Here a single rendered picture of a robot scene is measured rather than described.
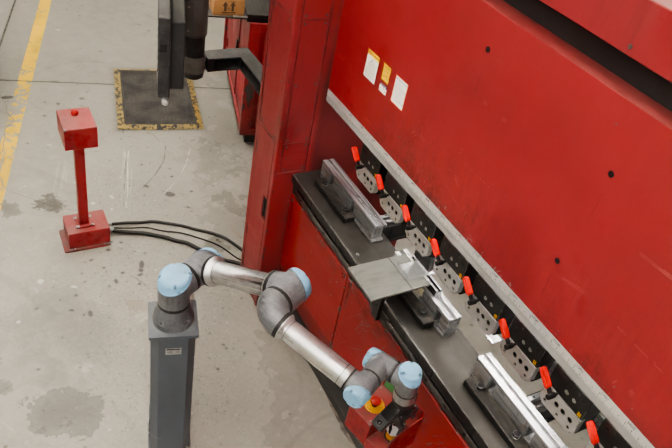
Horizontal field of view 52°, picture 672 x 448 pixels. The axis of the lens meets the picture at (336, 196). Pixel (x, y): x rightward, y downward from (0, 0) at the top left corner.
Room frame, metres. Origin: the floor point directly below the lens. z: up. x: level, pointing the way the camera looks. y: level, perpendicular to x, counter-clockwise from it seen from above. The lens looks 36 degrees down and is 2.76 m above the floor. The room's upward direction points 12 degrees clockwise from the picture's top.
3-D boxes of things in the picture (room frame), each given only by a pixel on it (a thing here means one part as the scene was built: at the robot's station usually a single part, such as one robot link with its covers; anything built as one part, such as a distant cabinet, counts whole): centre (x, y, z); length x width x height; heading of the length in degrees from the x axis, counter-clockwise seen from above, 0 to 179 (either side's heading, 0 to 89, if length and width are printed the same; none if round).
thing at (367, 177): (2.38, -0.14, 1.18); 0.15 x 0.09 x 0.17; 34
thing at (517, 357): (1.56, -0.71, 1.18); 0.15 x 0.09 x 0.17; 34
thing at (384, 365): (1.48, -0.25, 1.03); 0.11 x 0.11 x 0.08; 63
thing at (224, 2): (4.12, 0.94, 1.04); 0.30 x 0.26 x 0.12; 20
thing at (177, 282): (1.73, 0.50, 0.94); 0.13 x 0.12 x 0.14; 153
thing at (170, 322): (1.72, 0.50, 0.82); 0.15 x 0.15 x 0.10
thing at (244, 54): (2.95, 0.58, 1.18); 0.40 x 0.24 x 0.07; 34
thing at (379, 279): (1.95, -0.26, 1.00); 0.26 x 0.18 x 0.01; 124
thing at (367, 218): (2.48, -0.07, 0.92); 0.50 x 0.06 x 0.10; 34
